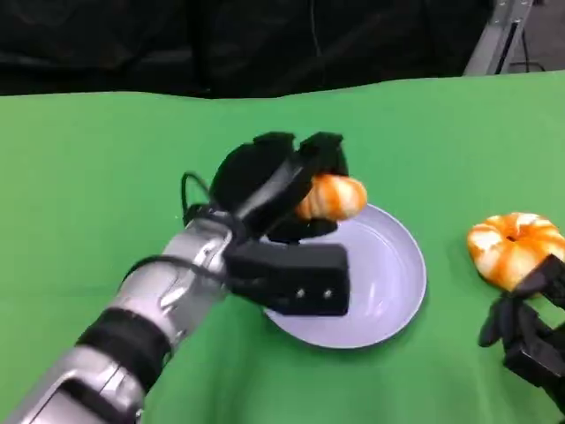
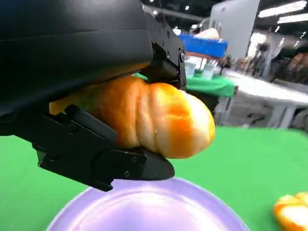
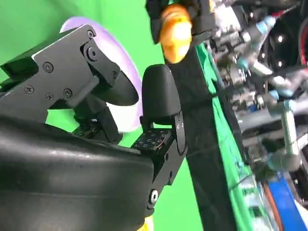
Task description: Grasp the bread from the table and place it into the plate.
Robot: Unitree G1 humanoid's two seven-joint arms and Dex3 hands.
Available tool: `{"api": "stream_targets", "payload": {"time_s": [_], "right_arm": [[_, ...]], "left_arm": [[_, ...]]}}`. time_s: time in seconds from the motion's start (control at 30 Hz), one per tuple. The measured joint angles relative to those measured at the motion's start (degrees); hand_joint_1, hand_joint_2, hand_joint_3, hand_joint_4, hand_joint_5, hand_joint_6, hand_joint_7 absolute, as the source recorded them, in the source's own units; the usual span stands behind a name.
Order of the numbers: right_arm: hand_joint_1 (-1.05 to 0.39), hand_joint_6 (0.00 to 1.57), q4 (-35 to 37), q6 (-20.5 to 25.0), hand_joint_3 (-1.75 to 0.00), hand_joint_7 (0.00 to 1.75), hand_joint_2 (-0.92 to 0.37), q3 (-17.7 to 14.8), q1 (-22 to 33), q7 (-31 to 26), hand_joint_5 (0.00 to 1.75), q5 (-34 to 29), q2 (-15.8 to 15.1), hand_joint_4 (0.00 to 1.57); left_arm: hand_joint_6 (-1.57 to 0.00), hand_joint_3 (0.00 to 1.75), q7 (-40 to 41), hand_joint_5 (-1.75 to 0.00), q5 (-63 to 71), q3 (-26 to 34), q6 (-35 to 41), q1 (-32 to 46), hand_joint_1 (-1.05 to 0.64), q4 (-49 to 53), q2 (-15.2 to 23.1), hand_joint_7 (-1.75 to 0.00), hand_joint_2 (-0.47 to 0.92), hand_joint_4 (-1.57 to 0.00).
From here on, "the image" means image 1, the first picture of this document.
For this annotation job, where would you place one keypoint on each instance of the green table cloth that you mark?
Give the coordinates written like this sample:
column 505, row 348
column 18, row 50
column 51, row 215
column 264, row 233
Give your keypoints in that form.
column 110, row 154

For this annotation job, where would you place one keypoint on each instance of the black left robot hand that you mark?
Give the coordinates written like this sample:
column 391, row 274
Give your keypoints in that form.
column 251, row 176

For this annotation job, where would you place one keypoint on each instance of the orange and white bread roll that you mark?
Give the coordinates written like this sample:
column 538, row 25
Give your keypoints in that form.
column 503, row 247
column 335, row 196

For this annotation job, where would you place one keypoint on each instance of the grey metal frame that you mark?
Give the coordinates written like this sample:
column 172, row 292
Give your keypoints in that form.
column 485, row 48

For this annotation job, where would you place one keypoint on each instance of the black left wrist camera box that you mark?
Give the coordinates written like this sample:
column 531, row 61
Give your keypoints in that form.
column 291, row 274

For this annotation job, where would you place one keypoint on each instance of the lilac plate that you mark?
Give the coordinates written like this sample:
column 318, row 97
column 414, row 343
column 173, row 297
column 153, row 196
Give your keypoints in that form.
column 384, row 282

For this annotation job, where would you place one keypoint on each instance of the black backdrop curtain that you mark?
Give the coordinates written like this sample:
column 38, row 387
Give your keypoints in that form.
column 176, row 44

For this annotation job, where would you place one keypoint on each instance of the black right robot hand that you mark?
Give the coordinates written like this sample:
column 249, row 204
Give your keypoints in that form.
column 529, row 344

